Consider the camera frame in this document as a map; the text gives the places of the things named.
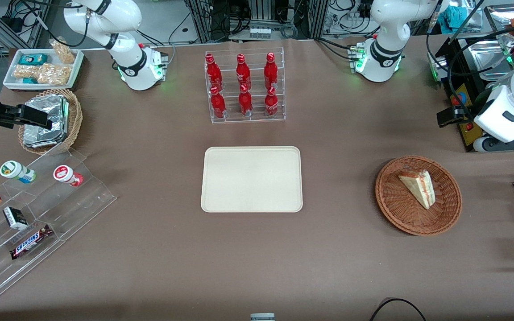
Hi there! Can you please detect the shiny metal pan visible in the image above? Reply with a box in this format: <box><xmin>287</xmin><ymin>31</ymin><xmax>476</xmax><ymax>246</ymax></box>
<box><xmin>460</xmin><ymin>37</ymin><xmax>514</xmax><ymax>83</ymax></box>

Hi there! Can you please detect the black cable loop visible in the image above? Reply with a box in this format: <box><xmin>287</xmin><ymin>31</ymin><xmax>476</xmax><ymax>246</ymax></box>
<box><xmin>368</xmin><ymin>297</ymin><xmax>427</xmax><ymax>321</ymax></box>

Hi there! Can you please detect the round brown wicker basket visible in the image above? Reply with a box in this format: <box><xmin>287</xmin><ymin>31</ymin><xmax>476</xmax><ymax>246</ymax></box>
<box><xmin>375</xmin><ymin>155</ymin><xmax>463</xmax><ymax>236</ymax></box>

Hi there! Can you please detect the triangular sandwich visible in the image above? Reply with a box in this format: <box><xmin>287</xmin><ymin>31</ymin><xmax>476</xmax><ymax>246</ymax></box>
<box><xmin>398</xmin><ymin>169</ymin><xmax>436</xmax><ymax>210</ymax></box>

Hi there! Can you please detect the cream plastic tray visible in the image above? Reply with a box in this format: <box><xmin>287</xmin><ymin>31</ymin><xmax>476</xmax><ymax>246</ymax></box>
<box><xmin>200</xmin><ymin>146</ymin><xmax>303</xmax><ymax>213</ymax></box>

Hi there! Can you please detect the small black white box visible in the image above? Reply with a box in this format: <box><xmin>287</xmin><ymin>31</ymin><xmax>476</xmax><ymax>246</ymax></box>
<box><xmin>2</xmin><ymin>206</ymin><xmax>29</xmax><ymax>231</ymax></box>

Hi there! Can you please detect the clear acrylic bottle rack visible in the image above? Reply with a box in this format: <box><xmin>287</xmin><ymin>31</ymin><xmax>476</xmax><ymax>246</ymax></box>
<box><xmin>204</xmin><ymin>46</ymin><xmax>286</xmax><ymax>125</ymax></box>

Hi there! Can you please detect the foil wrapped packet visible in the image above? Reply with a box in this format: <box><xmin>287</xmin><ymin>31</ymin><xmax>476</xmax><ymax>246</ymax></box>
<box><xmin>22</xmin><ymin>125</ymin><xmax>66</xmax><ymax>149</ymax></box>
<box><xmin>24</xmin><ymin>94</ymin><xmax>70</xmax><ymax>134</ymax></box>

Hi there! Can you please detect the snickers chocolate bar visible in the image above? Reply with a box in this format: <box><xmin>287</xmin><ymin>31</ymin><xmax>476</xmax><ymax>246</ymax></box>
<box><xmin>9</xmin><ymin>224</ymin><xmax>54</xmax><ymax>261</ymax></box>

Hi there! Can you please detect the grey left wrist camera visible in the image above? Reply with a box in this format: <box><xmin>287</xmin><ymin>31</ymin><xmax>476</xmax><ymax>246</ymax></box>
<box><xmin>473</xmin><ymin>133</ymin><xmax>514</xmax><ymax>154</ymax></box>

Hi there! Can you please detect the clear acrylic stepped shelf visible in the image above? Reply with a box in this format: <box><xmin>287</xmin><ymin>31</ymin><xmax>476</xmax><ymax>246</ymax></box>
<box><xmin>0</xmin><ymin>147</ymin><xmax>117</xmax><ymax>304</ymax></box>

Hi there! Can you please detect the red capped yogurt bottle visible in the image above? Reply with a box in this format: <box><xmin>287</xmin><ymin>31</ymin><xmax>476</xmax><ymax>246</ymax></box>
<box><xmin>53</xmin><ymin>165</ymin><xmax>84</xmax><ymax>188</ymax></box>

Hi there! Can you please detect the clear bag of nuts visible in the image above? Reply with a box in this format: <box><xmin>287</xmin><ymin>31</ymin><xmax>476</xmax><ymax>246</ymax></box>
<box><xmin>37</xmin><ymin>63</ymin><xmax>72</xmax><ymax>86</ymax></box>
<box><xmin>49</xmin><ymin>37</ymin><xmax>76</xmax><ymax>64</ymax></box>
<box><xmin>13</xmin><ymin>64</ymin><xmax>39</xmax><ymax>80</ymax></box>

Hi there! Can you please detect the yellow emergency stop box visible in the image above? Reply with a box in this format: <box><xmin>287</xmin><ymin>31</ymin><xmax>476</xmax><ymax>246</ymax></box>
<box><xmin>449</xmin><ymin>84</ymin><xmax>481</xmax><ymax>135</ymax></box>

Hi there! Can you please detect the small deep wicker basket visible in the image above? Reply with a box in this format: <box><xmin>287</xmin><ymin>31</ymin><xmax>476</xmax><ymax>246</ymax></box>
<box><xmin>18</xmin><ymin>88</ymin><xmax>83</xmax><ymax>156</ymax></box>

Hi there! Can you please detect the white rectangular snack tray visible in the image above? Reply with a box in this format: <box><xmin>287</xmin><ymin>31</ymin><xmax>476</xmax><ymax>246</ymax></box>
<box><xmin>2</xmin><ymin>48</ymin><xmax>85</xmax><ymax>91</ymax></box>

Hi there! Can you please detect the teal cloth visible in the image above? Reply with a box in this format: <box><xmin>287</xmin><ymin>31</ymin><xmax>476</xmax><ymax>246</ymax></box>
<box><xmin>444</xmin><ymin>5</ymin><xmax>468</xmax><ymax>29</ymax></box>

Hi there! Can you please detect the green capped yogurt bottle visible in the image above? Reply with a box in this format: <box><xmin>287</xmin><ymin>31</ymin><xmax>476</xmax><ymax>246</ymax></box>
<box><xmin>0</xmin><ymin>160</ymin><xmax>37</xmax><ymax>185</ymax></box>

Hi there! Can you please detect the red cola bottle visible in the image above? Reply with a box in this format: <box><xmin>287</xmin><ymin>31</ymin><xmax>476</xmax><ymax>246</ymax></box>
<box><xmin>238</xmin><ymin>83</ymin><xmax>254</xmax><ymax>118</ymax></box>
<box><xmin>263</xmin><ymin>52</ymin><xmax>279</xmax><ymax>90</ymax></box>
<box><xmin>205</xmin><ymin>53</ymin><xmax>223</xmax><ymax>92</ymax></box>
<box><xmin>210</xmin><ymin>86</ymin><xmax>228</xmax><ymax>119</ymax></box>
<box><xmin>264</xmin><ymin>86</ymin><xmax>280</xmax><ymax>118</ymax></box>
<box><xmin>236</xmin><ymin>53</ymin><xmax>253</xmax><ymax>91</ymax></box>

